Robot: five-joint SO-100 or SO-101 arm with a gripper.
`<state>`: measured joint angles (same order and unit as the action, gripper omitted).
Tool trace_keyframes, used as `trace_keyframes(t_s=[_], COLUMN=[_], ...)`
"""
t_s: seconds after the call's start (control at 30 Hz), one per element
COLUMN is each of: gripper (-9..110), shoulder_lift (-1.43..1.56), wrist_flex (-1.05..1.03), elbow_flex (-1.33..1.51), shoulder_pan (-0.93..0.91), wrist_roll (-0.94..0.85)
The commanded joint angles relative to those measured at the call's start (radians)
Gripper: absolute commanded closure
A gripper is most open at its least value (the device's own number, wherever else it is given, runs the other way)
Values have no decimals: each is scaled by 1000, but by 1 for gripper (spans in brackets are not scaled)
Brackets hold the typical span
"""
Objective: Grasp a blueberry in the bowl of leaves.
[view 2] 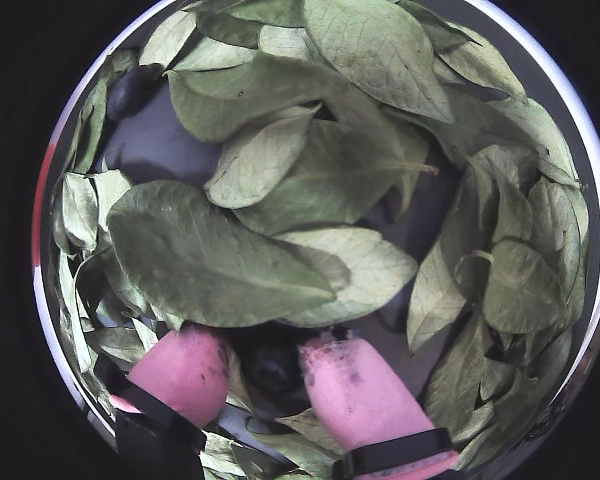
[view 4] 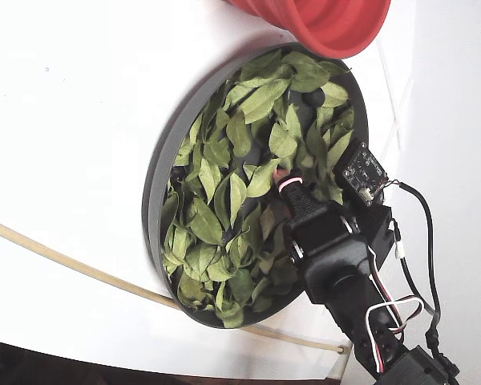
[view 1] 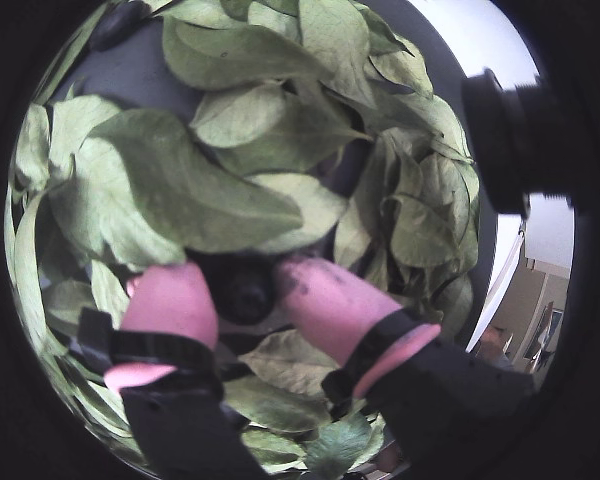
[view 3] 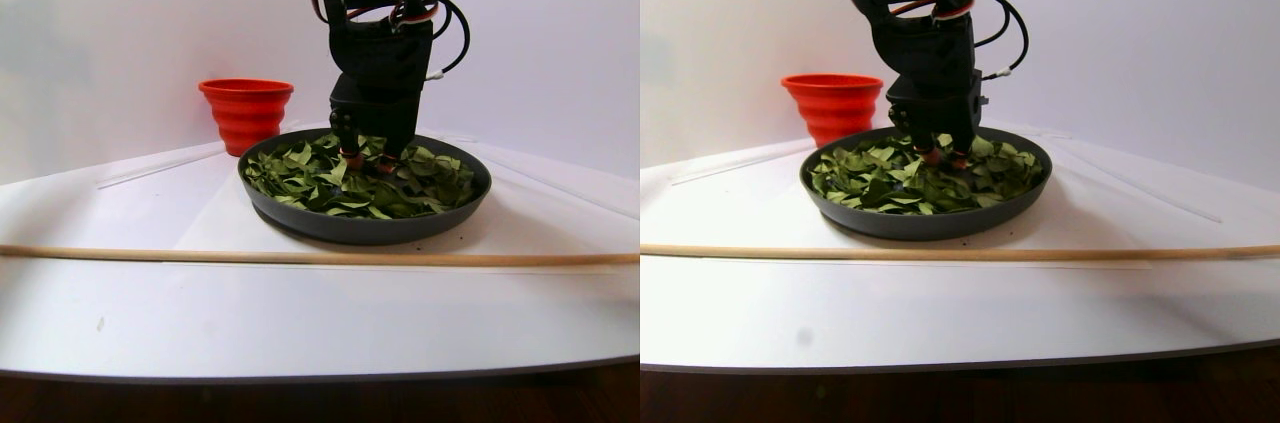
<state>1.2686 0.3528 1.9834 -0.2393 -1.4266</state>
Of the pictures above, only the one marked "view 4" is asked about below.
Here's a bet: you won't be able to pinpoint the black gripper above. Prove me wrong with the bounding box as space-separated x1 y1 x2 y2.
272 169 377 305

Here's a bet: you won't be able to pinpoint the pile of green leaves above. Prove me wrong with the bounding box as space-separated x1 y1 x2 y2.
160 49 355 330

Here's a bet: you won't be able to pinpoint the dark gray round bowl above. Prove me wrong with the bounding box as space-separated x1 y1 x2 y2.
141 42 370 330

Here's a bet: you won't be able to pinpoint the red plastic bowl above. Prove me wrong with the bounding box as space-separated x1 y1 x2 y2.
223 0 392 60

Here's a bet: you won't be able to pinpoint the beige rubber tube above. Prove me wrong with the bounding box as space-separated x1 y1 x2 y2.
0 215 348 355

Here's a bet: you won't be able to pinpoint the camera circuit board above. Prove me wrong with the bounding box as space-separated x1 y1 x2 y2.
330 139 391 208

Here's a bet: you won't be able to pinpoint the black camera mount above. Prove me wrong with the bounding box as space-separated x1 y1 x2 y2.
343 191 396 269

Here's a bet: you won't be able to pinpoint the white red servo wires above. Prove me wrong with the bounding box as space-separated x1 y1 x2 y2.
364 240 426 372

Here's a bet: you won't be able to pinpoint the black camera cable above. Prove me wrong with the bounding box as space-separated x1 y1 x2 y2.
396 180 463 380

